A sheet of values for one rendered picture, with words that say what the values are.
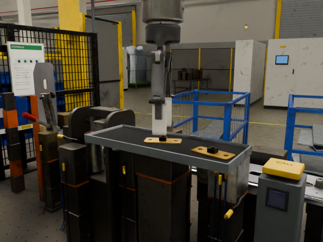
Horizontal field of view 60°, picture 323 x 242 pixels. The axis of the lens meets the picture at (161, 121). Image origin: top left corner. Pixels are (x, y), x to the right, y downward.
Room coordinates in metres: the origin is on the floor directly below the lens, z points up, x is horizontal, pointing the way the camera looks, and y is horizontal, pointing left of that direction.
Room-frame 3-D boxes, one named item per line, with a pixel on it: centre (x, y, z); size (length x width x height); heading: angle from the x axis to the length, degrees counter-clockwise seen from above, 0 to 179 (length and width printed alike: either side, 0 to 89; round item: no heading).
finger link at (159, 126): (0.58, 0.00, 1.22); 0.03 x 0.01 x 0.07; 81
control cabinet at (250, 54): (9.59, -2.99, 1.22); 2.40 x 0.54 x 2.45; 152
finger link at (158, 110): (0.56, 0.01, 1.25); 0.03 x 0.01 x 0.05; 171
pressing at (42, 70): (1.44, 0.60, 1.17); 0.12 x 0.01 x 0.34; 146
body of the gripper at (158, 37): (0.62, 0.00, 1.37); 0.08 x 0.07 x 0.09; 171
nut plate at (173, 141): (0.62, 0.00, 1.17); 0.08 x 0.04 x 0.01; 81
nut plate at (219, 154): (0.53, -0.10, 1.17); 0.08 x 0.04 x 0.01; 47
